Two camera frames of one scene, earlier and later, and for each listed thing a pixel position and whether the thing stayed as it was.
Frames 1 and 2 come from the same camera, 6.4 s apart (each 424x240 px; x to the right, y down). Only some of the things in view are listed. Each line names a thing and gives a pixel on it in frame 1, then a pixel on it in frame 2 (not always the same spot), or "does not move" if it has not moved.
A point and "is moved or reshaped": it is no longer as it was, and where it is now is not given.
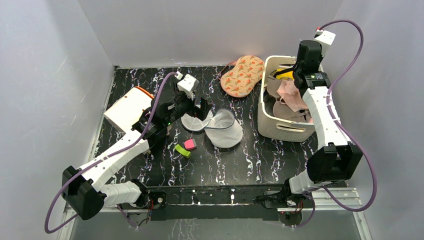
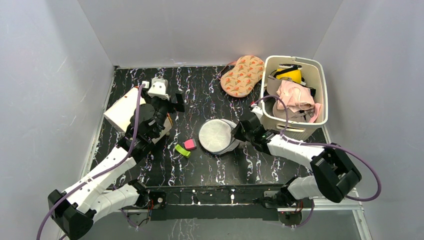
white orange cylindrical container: x=124 y=113 does not move
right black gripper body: x=301 y=71 → x=242 y=129
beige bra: x=281 y=109 does not move
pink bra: x=291 y=95 does not move
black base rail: x=218 y=202 does not move
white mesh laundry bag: x=220 y=127 is moved or reshaped
